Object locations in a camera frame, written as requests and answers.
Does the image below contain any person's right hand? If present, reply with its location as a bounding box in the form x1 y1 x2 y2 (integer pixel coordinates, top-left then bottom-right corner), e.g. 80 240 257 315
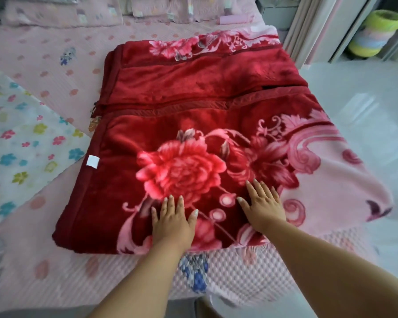
236 178 287 234

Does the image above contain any person's left hand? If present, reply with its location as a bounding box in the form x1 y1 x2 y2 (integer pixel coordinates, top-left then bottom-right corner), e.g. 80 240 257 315
151 195 199 252

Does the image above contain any red floral blanket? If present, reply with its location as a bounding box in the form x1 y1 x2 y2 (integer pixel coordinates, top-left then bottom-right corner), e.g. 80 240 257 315
51 24 394 256

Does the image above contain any flower-print plastic storage bag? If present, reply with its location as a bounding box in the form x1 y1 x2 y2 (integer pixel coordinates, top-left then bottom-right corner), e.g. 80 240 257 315
0 61 93 234

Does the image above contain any person's left forearm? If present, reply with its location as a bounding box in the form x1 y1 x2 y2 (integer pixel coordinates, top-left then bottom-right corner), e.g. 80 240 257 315
88 241 193 318

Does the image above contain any person's right forearm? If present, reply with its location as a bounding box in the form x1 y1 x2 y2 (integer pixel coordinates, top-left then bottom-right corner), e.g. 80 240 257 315
262 218 398 318

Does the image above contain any white pink curtain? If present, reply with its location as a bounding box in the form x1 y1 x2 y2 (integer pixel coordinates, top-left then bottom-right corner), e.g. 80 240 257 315
283 0 345 68

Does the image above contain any lilac hand pump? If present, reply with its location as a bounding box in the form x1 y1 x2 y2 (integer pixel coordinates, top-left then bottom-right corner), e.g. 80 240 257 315
217 15 255 26

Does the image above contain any white bedside cabinet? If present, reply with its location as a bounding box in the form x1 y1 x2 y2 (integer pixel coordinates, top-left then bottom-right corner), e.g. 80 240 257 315
257 0 302 42

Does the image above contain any pastel striped round stool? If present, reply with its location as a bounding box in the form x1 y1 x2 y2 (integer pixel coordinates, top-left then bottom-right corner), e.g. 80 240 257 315
347 9 398 58

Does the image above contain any pink cartoon bed sheet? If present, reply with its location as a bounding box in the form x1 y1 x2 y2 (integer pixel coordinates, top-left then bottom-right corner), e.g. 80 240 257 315
0 13 382 317

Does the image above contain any pink quilted pillow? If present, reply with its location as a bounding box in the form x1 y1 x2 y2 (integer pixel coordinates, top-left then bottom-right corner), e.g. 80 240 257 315
3 0 124 29
121 0 258 24

